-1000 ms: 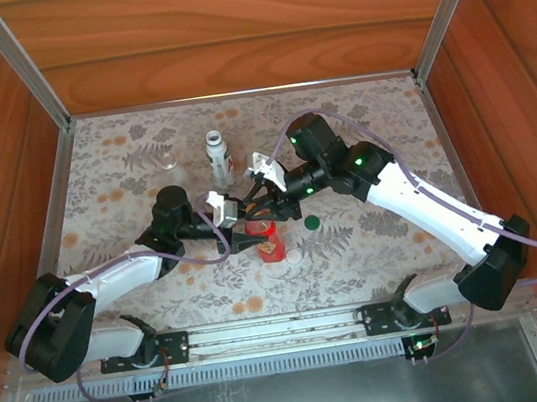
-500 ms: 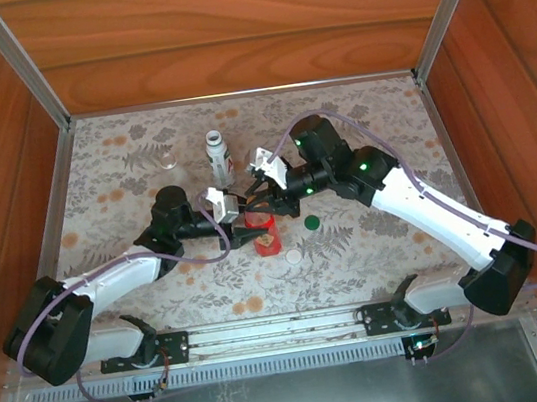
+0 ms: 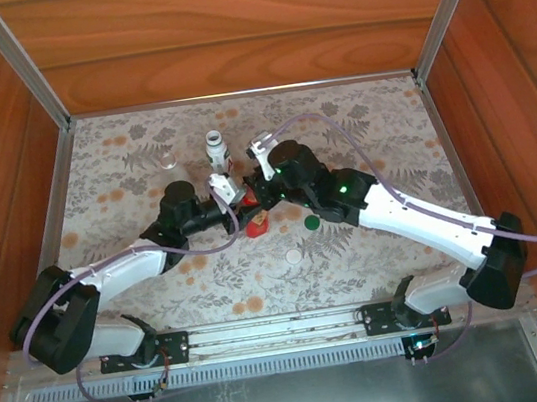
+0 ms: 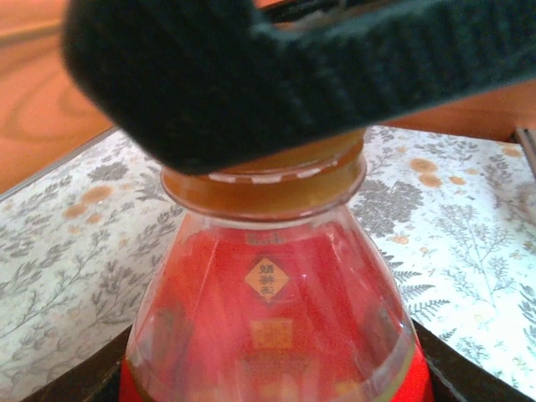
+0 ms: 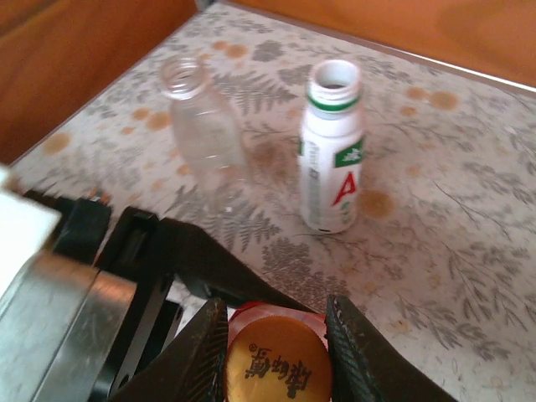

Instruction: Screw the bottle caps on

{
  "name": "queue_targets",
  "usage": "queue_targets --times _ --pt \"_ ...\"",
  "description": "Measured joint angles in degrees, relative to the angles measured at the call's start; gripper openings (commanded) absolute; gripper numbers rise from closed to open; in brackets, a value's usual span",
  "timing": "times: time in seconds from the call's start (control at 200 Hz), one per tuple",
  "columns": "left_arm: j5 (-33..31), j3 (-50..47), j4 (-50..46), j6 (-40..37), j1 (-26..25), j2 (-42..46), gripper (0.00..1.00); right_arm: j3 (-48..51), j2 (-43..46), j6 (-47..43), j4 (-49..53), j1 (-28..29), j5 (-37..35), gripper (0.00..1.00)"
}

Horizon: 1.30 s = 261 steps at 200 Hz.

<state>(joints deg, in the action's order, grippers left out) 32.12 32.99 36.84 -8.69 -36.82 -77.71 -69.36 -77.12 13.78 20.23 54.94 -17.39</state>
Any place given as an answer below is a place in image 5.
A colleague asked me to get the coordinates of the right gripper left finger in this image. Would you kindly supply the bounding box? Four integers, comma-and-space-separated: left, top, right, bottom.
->
111, 296, 230, 402

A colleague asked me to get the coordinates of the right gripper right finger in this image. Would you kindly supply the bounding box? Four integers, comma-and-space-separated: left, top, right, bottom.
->
324, 294, 460, 402

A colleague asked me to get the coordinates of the red drink bottle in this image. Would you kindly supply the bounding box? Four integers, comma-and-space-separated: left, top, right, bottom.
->
227, 301, 328, 348

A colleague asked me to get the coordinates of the gold bottle cap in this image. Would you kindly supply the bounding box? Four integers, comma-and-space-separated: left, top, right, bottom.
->
224, 317, 334, 402

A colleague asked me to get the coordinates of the clear plastic bottle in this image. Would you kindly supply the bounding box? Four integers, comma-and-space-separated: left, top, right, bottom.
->
160, 56, 252, 182

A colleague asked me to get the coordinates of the white bottle with green label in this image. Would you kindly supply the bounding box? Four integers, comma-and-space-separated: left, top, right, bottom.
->
297, 59, 366, 235

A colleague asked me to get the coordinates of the floral patterned tablecloth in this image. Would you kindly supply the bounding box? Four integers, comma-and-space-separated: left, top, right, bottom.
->
8, 2, 536, 402

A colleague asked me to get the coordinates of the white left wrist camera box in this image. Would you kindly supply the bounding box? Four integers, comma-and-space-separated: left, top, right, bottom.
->
0, 165, 64, 294

